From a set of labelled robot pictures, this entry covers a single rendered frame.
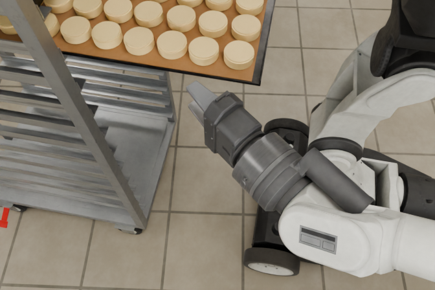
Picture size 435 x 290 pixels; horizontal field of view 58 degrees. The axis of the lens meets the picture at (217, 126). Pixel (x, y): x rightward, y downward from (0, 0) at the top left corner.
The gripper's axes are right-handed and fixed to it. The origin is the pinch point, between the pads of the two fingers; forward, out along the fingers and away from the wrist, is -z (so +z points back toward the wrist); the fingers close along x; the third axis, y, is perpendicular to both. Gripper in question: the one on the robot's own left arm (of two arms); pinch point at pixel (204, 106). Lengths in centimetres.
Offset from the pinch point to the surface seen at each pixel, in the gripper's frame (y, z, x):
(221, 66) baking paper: -7.6, -4.5, -1.0
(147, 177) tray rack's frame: 1, -36, -91
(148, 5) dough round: -5.9, -22.1, 1.0
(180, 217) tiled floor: -1, -20, -105
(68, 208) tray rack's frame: 30, -45, -91
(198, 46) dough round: -6.4, -9.0, 1.0
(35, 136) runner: 23, -38, -35
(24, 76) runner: 17.6, -31.5, -8.7
